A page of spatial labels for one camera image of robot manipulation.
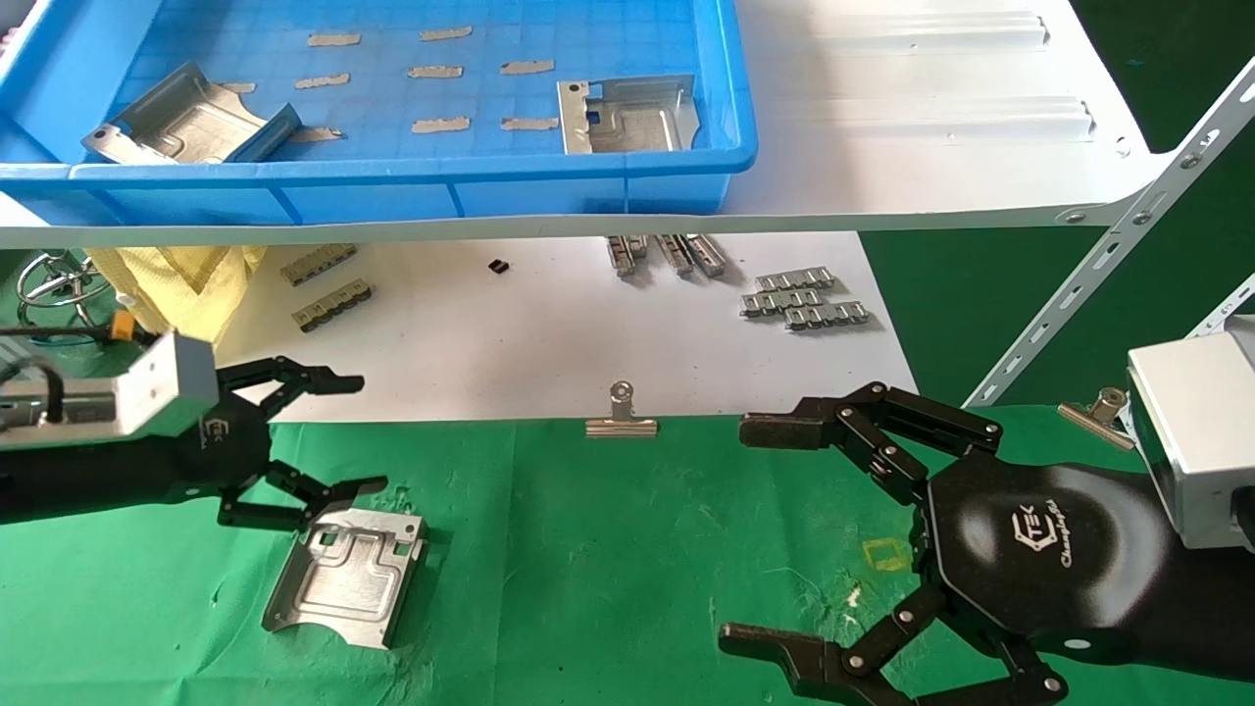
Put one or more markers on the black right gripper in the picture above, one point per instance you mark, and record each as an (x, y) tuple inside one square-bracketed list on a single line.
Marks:
[(1049, 549)]

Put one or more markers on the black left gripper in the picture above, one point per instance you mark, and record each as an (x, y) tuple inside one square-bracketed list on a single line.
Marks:
[(235, 451)]

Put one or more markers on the stamped sheet metal part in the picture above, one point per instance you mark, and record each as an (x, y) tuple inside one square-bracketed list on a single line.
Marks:
[(637, 123), (186, 123), (343, 588)]

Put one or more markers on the silver metal link strip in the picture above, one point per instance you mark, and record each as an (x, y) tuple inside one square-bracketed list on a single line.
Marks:
[(794, 280), (826, 316), (781, 301)]

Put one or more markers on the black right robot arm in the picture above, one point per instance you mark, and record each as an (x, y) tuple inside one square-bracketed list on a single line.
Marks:
[(1216, 608)]

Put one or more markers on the grey metal link strip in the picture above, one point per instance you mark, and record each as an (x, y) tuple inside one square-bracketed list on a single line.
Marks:
[(319, 265), (333, 305)]

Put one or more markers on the yellow cloth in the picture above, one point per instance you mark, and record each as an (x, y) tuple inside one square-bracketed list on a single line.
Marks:
[(176, 289)]

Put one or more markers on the white paper sheet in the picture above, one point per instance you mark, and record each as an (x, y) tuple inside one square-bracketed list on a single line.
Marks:
[(539, 333)]

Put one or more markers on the silver binder clip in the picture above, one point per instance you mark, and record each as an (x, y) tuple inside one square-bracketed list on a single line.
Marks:
[(1096, 417), (621, 426)]

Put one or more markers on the green table cloth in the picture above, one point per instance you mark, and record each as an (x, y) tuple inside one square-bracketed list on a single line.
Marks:
[(588, 549)]

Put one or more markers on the beige tape piece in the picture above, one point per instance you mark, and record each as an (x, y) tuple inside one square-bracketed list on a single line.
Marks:
[(322, 81), (434, 72), (527, 67), (333, 40), (236, 87), (440, 125), (316, 135), (445, 33), (529, 125)]

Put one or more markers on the blue plastic bin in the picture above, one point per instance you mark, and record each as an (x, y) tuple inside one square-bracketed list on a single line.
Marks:
[(588, 191)]

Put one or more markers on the perforated white shelf brace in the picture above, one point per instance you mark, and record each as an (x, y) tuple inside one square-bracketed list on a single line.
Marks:
[(1108, 250), (1230, 304)]

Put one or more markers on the white metal shelf board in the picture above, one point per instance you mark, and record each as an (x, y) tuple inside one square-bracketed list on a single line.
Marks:
[(931, 157)]

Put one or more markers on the silver metal rail piece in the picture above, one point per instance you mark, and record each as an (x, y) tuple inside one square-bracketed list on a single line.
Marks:
[(675, 255), (708, 256), (618, 257), (637, 246)]

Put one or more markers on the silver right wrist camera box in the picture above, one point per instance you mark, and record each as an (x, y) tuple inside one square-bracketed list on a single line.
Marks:
[(1196, 431)]

